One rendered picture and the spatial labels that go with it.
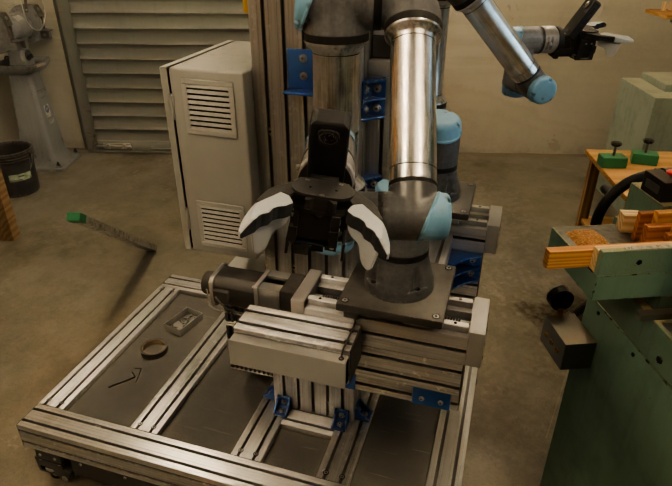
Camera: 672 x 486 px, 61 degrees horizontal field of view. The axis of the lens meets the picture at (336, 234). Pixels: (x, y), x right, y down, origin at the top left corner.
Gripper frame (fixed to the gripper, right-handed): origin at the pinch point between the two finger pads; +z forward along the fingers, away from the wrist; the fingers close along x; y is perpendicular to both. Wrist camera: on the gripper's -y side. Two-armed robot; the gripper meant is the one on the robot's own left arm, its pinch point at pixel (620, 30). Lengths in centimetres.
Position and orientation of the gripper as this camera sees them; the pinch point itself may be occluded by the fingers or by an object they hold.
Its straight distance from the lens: 194.4
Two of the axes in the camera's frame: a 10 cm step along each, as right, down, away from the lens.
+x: 1.5, 5.9, -7.9
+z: 9.9, -0.7, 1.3
